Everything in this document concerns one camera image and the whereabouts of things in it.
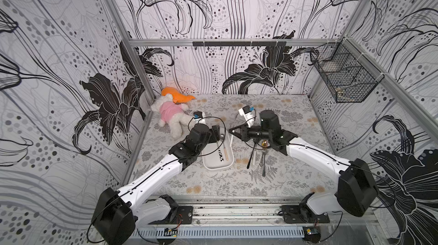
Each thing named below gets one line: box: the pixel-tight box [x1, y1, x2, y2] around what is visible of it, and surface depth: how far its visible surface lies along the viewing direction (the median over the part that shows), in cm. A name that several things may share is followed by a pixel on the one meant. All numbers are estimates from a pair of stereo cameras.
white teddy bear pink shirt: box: [150, 93, 194, 140], surface depth 103 cm
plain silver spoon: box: [262, 150, 268, 177], surface depth 89 cm
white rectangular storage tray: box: [201, 127, 235, 171], surface depth 90 cm
